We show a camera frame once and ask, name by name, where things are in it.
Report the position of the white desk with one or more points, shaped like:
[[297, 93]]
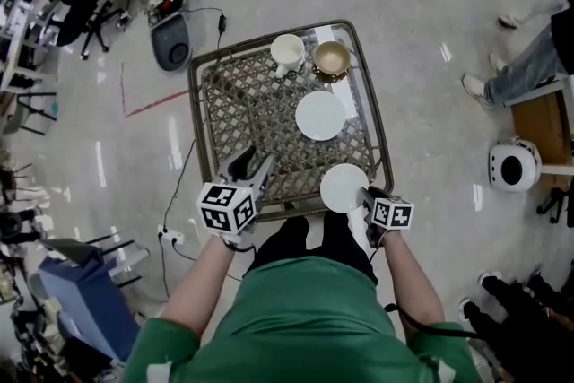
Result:
[[15, 54]]

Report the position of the blue cloth cover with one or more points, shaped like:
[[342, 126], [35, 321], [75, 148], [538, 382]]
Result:
[[80, 300]]

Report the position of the person's left forearm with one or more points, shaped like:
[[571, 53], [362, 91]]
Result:
[[197, 287]]

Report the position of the black swivel chair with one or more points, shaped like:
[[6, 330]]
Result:
[[556, 204]]

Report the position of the person's right forearm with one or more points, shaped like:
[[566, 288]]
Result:
[[412, 282]]

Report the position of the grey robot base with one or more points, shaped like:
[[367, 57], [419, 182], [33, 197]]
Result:
[[168, 36]]

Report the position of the glass lattice side table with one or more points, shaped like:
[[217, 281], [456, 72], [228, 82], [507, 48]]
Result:
[[233, 116]]

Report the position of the person's black trousers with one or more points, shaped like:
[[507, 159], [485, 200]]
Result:
[[291, 242]]

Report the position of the wooden cabinet with white top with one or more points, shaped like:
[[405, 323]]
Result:
[[538, 121]]

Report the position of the disassembled robot part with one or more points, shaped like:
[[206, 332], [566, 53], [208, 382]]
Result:
[[168, 4]]

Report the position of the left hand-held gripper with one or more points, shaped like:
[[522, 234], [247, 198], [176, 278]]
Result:
[[224, 206]]

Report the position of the grey chair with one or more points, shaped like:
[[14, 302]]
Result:
[[13, 119]]

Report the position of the brown bowl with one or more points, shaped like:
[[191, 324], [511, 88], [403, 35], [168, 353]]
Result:
[[332, 56]]

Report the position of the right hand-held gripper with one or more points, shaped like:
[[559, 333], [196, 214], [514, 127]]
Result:
[[392, 215]]

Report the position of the black mesh office chair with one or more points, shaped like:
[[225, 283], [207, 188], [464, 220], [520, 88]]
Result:
[[72, 9]]

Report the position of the person's green shirt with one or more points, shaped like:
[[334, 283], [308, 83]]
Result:
[[305, 318]]

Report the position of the white round device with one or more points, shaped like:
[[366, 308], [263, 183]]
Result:
[[494, 163]]

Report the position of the angled red floor tape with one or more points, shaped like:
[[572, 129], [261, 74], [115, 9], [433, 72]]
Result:
[[152, 104]]

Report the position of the white power strip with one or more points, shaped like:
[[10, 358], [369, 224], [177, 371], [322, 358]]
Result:
[[170, 235]]

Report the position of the white mug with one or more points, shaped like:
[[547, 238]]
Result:
[[287, 49]]

